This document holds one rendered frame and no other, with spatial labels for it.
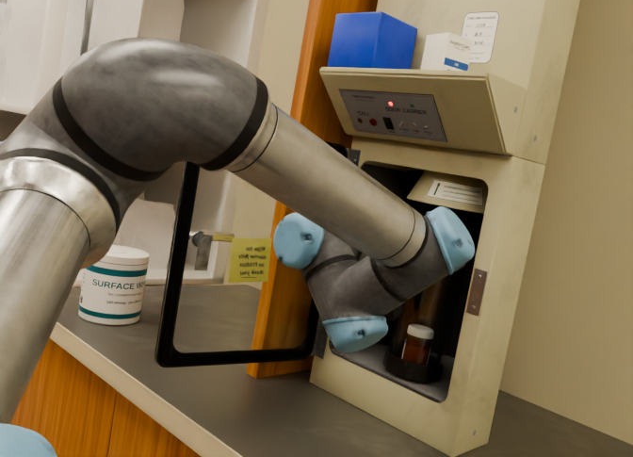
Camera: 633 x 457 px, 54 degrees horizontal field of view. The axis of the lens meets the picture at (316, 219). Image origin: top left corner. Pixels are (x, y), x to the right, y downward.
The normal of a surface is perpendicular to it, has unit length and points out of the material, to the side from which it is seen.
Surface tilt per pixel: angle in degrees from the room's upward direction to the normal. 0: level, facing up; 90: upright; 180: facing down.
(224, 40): 90
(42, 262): 53
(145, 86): 74
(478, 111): 135
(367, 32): 90
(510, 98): 90
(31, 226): 36
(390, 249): 125
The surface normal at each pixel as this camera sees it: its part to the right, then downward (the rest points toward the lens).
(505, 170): -0.69, -0.05
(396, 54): 0.70, 0.18
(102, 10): 0.65, -0.06
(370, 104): -0.61, 0.66
